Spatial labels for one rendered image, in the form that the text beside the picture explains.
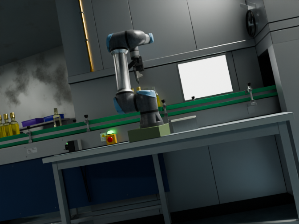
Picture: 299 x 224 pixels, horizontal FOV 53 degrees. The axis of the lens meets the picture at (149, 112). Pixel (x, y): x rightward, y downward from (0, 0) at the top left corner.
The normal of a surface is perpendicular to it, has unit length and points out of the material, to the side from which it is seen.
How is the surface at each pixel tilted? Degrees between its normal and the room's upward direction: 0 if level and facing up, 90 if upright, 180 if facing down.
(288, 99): 90
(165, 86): 90
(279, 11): 90
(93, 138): 90
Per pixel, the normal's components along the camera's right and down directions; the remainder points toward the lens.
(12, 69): -0.36, 0.00
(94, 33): -0.07, -0.06
